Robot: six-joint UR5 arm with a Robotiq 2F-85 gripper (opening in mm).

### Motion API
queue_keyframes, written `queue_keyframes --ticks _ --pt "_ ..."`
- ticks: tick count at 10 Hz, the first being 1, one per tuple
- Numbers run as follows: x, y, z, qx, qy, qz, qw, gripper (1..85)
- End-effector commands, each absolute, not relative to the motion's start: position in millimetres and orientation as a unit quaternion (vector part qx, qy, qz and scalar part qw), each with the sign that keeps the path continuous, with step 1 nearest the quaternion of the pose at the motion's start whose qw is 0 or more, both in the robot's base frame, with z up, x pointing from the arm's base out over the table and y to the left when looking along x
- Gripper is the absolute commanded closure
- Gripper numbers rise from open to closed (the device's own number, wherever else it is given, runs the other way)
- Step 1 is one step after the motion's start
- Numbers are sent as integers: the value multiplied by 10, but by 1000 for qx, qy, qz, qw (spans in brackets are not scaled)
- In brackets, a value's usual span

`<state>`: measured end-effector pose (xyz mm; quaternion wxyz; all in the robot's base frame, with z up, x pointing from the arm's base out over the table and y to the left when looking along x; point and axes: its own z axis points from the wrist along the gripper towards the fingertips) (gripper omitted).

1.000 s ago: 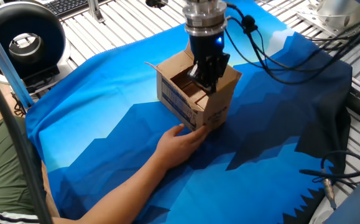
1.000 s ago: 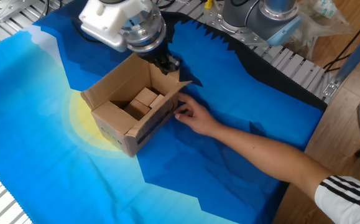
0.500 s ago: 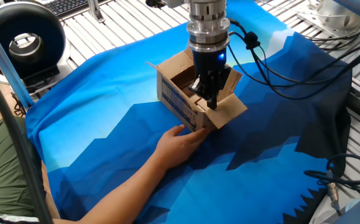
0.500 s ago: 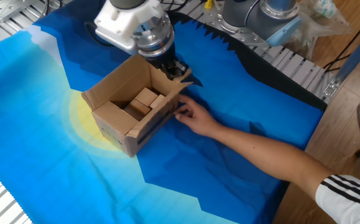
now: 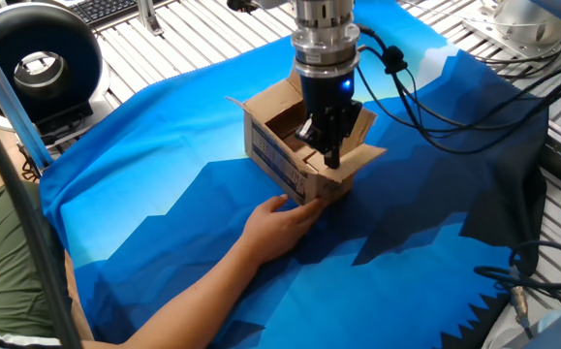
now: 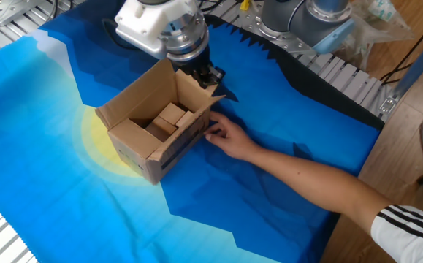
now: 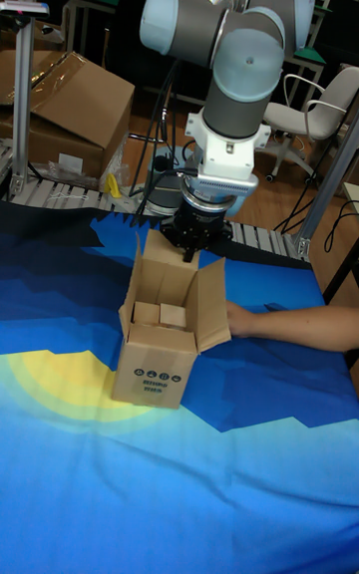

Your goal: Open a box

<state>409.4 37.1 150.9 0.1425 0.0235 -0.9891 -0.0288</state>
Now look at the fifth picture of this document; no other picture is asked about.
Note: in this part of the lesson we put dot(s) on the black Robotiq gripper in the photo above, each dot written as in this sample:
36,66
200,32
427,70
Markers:
326,92

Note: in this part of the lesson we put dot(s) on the brown cardboard box with print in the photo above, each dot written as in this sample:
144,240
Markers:
280,160

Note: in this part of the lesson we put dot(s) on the person's bare forearm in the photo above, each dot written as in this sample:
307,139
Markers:
188,310

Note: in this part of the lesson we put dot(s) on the person's bare hand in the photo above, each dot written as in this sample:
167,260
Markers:
270,232

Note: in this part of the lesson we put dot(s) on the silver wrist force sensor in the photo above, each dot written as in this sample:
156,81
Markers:
326,39

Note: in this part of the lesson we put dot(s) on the small black fixture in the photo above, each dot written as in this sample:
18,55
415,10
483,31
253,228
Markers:
243,5

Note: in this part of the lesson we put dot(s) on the blue mountain landscape cloth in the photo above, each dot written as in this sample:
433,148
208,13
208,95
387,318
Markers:
164,145

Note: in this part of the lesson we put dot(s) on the silver mounting plate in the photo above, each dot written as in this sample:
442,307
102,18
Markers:
527,19

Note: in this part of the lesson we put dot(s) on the black computer keyboard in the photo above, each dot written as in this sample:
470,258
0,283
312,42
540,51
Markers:
101,9

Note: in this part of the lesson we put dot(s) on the person's bare leg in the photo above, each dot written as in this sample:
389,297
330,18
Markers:
76,291

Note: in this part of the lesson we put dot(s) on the green shorts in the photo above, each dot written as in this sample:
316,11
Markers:
4,262

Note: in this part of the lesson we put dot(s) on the silver metal bracket post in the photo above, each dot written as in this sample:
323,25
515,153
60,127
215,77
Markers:
148,17

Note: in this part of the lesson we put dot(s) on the aluminium frame post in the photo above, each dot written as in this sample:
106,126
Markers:
4,87

